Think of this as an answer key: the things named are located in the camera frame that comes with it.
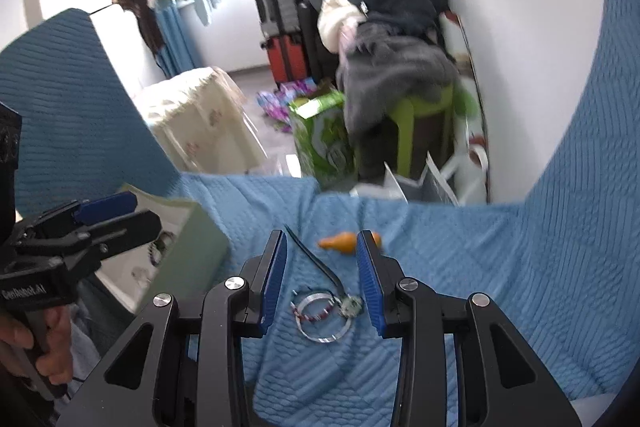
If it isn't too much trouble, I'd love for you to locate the red suitcase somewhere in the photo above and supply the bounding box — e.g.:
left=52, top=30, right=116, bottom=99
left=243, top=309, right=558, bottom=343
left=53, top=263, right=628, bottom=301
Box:
left=261, top=34, right=308, bottom=90

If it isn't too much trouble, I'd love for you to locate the pale green cardboard box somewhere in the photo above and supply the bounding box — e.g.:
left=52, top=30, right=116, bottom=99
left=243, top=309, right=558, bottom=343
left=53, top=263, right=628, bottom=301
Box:
left=95, top=183, right=230, bottom=315

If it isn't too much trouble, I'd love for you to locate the black patterned bracelet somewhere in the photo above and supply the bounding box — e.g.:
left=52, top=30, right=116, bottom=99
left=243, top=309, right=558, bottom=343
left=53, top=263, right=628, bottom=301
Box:
left=149, top=231, right=177, bottom=267

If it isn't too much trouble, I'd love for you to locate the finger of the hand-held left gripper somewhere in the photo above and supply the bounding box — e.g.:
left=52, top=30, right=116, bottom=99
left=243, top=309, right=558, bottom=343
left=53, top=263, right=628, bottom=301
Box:
left=35, top=193, right=138, bottom=233
left=65, top=211, right=163, bottom=268

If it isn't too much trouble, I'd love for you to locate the white garment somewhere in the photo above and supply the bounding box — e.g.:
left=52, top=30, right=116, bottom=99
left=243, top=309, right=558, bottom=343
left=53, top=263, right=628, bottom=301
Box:
left=317, top=0, right=361, bottom=52

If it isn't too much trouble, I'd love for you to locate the cream cloth covered cabinet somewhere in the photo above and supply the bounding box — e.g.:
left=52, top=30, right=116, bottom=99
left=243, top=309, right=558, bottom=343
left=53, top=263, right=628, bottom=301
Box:
left=135, top=67, right=268, bottom=175

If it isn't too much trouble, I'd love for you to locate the person's left hand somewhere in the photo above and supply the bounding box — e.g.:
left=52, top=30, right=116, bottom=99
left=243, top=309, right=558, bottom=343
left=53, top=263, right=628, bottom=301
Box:
left=0, top=306, right=75, bottom=387

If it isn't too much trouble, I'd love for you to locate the blue textured sofa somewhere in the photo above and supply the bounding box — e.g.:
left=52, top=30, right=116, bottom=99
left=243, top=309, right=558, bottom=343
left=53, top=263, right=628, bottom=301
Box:
left=0, top=0, right=640, bottom=427

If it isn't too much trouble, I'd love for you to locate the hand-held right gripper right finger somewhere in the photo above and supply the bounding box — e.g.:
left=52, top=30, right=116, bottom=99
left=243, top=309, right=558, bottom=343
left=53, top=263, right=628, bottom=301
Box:
left=356, top=230, right=583, bottom=427

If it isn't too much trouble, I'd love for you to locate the thin black hair stick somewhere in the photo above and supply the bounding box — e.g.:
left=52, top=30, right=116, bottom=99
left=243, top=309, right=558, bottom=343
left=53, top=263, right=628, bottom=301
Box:
left=284, top=224, right=346, bottom=303

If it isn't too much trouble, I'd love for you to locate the green plastic stool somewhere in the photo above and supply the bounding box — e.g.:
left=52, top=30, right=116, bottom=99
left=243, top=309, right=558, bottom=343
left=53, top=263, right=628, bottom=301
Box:
left=357, top=82, right=473, bottom=180

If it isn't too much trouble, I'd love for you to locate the dark blue jacket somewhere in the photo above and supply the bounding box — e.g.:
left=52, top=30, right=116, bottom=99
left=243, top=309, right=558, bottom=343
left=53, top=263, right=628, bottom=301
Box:
left=345, top=0, right=448, bottom=40

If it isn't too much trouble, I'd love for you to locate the grey suitcase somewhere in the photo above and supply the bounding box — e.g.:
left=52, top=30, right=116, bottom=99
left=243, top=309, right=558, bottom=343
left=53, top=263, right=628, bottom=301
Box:
left=251, top=0, right=303, bottom=40

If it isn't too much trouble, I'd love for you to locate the silver bangle with green charm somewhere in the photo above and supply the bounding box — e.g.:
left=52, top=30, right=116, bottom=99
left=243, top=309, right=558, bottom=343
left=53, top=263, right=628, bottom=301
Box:
left=298, top=289, right=363, bottom=344

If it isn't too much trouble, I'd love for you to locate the orange gourd pendant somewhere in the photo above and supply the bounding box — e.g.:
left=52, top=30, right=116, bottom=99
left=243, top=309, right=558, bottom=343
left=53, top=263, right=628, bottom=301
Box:
left=320, top=232, right=383, bottom=254

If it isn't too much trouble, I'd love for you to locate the blue curtain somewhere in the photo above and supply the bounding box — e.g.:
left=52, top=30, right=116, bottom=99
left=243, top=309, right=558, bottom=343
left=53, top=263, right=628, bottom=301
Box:
left=155, top=2, right=201, bottom=75

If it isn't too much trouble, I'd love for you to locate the colourful crumpled wrapping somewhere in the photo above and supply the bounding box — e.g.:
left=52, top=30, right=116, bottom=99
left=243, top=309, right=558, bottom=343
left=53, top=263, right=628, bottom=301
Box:
left=256, top=78, right=318, bottom=134

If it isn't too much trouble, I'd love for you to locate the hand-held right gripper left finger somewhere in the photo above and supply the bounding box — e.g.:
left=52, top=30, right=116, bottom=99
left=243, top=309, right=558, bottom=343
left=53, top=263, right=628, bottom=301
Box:
left=56, top=229, right=289, bottom=427

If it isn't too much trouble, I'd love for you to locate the white paper bag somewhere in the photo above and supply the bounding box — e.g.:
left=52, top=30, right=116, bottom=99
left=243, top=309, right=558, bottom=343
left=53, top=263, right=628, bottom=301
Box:
left=350, top=147, right=488, bottom=206

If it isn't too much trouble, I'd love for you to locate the green printed cardboard box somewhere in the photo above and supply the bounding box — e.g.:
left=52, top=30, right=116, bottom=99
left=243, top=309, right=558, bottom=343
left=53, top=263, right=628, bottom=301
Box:
left=289, top=89, right=358, bottom=188

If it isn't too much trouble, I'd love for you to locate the black suitcase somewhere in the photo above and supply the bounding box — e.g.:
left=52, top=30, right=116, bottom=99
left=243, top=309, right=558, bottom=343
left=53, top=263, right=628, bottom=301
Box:
left=297, top=0, right=341, bottom=82

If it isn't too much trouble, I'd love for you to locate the printed folding board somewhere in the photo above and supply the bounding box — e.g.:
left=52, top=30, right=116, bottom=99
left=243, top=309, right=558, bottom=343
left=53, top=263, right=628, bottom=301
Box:
left=442, top=11, right=493, bottom=205

